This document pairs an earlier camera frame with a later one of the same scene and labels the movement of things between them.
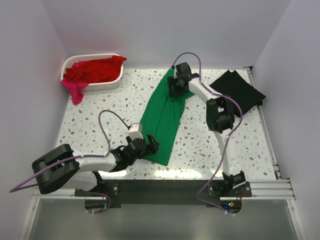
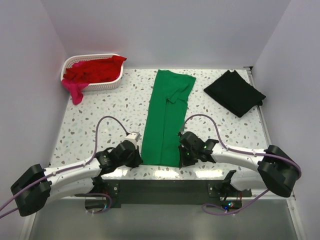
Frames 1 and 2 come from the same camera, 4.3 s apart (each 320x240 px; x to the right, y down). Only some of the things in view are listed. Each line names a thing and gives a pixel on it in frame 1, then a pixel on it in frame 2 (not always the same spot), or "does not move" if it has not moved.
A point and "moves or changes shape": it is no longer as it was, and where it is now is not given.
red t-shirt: (102, 70) does not move
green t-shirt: (161, 118) moves or changes shape
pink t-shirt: (74, 87) does not move
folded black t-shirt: (232, 85) does not move
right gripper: (171, 82) -> (184, 162)
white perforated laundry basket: (111, 84) does not move
